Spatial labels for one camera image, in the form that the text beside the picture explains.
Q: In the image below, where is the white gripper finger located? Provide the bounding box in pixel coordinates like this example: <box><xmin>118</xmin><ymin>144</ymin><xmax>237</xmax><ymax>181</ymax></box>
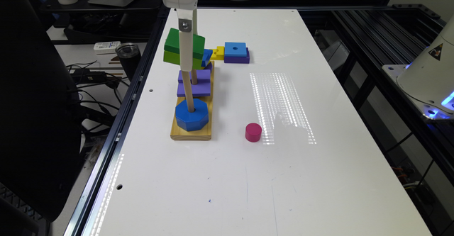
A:
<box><xmin>192</xmin><ymin>9</ymin><xmax>198</xmax><ymax>35</ymax></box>
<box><xmin>176</xmin><ymin>9</ymin><xmax>194</xmax><ymax>71</ymax></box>

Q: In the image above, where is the green square block with hole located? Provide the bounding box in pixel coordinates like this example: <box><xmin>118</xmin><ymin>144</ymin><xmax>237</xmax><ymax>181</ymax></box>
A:
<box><xmin>163</xmin><ymin>28</ymin><xmax>205</xmax><ymax>69</ymax></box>

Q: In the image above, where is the blue block on far peg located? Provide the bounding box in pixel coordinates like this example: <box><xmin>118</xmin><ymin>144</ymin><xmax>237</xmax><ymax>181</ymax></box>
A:
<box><xmin>201</xmin><ymin>49</ymin><xmax>213</xmax><ymax>68</ymax></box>

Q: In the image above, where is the yellow block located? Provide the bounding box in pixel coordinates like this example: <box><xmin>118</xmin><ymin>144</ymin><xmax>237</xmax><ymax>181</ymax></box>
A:
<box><xmin>210</xmin><ymin>46</ymin><xmax>225</xmax><ymax>60</ymax></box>

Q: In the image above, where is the light blue square block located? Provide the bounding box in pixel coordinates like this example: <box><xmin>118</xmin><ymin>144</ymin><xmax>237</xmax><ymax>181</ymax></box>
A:
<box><xmin>224</xmin><ymin>42</ymin><xmax>247</xmax><ymax>57</ymax></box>

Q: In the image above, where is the dark purple square block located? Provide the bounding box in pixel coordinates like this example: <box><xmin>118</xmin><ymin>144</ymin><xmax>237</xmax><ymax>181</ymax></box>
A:
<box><xmin>224</xmin><ymin>48</ymin><xmax>250</xmax><ymax>64</ymax></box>

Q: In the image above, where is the purple square block on peg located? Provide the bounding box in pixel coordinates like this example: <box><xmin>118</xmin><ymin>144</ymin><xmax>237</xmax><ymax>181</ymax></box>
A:
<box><xmin>177</xmin><ymin>69</ymin><xmax>211</xmax><ymax>97</ymax></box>

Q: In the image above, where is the blue octagon block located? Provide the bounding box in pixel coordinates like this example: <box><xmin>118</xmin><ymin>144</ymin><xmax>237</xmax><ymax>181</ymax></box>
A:
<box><xmin>175</xmin><ymin>99</ymin><xmax>209</xmax><ymax>131</ymax></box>

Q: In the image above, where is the magenta cylinder block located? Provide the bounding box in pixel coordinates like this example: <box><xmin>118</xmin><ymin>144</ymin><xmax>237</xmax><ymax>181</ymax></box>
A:
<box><xmin>245</xmin><ymin>123</ymin><xmax>262</xmax><ymax>142</ymax></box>

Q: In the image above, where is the near wooden peg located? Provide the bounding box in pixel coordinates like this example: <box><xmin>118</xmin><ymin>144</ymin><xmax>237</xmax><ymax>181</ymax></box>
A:
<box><xmin>182</xmin><ymin>71</ymin><xmax>195</xmax><ymax>113</ymax></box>

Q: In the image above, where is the wooden peg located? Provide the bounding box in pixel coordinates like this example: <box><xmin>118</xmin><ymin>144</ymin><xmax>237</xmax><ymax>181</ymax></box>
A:
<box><xmin>191</xmin><ymin>69</ymin><xmax>198</xmax><ymax>85</ymax></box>
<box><xmin>182</xmin><ymin>71</ymin><xmax>195</xmax><ymax>113</ymax></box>

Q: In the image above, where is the middle wooden peg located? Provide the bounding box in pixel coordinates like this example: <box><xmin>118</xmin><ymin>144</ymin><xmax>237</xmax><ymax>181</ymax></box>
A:
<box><xmin>191</xmin><ymin>69</ymin><xmax>198</xmax><ymax>85</ymax></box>

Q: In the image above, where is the black tumbler cup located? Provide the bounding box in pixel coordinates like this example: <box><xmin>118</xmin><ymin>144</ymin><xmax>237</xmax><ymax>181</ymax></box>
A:
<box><xmin>116</xmin><ymin>43</ymin><xmax>141</xmax><ymax>81</ymax></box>

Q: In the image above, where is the white remote device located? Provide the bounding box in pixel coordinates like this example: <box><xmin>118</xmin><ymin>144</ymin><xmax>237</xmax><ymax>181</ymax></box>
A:
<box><xmin>93</xmin><ymin>41</ymin><xmax>121</xmax><ymax>55</ymax></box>

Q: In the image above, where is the wooden base board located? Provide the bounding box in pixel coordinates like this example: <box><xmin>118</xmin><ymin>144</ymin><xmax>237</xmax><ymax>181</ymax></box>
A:
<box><xmin>170</xmin><ymin>61</ymin><xmax>214</xmax><ymax>140</ymax></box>

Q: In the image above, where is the black chair back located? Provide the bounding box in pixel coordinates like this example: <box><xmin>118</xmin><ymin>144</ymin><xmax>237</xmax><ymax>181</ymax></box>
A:
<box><xmin>1</xmin><ymin>0</ymin><xmax>81</xmax><ymax>221</ymax></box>

